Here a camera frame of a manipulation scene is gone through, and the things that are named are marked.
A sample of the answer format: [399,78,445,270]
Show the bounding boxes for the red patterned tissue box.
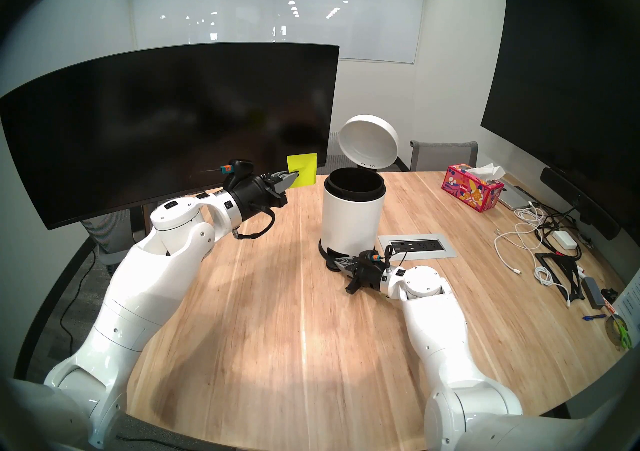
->
[441,163,506,213]

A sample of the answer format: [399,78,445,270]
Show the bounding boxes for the white paper sheet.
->
[611,283,640,336]

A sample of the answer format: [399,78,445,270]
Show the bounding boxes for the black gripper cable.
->
[382,244,408,270]
[232,209,276,240]

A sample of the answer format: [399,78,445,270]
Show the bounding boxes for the black folding laptop stand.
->
[534,252,587,302]

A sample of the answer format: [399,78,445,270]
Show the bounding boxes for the white table power outlet box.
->
[378,234,459,262]

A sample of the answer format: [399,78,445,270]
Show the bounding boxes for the curved black monitor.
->
[0,43,341,231]

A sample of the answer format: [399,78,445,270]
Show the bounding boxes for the silver laptop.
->
[495,178,538,211]

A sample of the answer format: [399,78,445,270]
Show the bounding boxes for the long white cable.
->
[494,223,540,276]

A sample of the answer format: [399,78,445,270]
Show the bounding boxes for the white pedal trash can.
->
[318,115,401,272]

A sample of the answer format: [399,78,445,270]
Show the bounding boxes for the tangled black cables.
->
[535,200,586,261]

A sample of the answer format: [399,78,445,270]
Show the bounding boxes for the large black wall display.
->
[481,0,640,236]

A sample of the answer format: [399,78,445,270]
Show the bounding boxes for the glass whiteboard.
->
[130,0,428,64]

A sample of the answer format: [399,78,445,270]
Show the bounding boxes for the tape roll with green scissors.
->
[604,314,633,351]

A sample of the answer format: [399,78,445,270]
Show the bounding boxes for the coiled white cable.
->
[534,266,571,308]
[515,205,546,228]

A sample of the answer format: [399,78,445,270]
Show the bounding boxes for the white power adapter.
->
[552,229,580,250]

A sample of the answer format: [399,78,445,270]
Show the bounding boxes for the black video sound bar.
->
[540,167,621,241]

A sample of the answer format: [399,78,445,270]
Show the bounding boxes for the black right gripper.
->
[334,255,391,296]

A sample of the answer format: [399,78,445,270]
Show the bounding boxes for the black floor cable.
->
[60,250,96,351]

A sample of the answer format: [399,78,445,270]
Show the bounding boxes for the grey adapter hub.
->
[581,277,606,310]

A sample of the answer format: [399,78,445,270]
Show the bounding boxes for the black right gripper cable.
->
[382,244,408,270]

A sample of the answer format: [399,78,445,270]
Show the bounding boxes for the yellow sticky note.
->
[287,153,319,189]

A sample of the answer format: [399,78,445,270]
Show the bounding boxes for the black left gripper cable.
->
[232,209,276,240]

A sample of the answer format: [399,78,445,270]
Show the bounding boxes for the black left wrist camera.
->
[227,159,254,181]

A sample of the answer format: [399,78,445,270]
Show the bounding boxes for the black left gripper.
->
[230,171,300,222]

